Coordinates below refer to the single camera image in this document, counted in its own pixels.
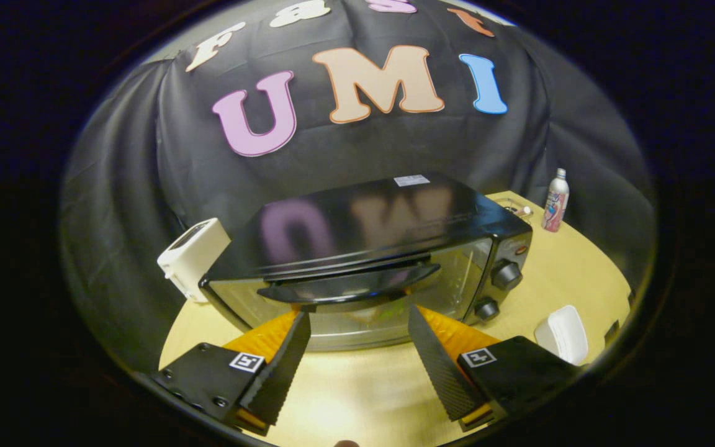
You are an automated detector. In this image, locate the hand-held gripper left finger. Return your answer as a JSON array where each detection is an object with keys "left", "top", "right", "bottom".
[{"left": 151, "top": 310, "right": 312, "bottom": 435}]

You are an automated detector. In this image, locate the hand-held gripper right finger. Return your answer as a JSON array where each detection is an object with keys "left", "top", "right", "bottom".
[{"left": 407, "top": 304, "right": 582, "bottom": 432}]

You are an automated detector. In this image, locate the black toaster oven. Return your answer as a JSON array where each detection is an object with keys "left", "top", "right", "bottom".
[{"left": 199, "top": 173, "right": 533, "bottom": 352}]

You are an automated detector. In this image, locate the white slot toaster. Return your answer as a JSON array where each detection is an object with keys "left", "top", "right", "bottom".
[{"left": 157, "top": 217, "right": 232, "bottom": 303}]

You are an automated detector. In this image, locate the white plastic tray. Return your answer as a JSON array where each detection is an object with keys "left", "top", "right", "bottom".
[{"left": 534, "top": 304, "right": 589, "bottom": 366}]

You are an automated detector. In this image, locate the pink and white spray bottle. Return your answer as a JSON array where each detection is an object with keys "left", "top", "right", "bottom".
[{"left": 542, "top": 168, "right": 570, "bottom": 233}]

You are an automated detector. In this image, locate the black backdrop cloth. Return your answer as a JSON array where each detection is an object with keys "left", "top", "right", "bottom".
[{"left": 60, "top": 0, "right": 656, "bottom": 373}]

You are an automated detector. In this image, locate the small wire mesh basket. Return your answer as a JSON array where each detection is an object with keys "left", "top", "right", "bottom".
[{"left": 494, "top": 196, "right": 535, "bottom": 225}]

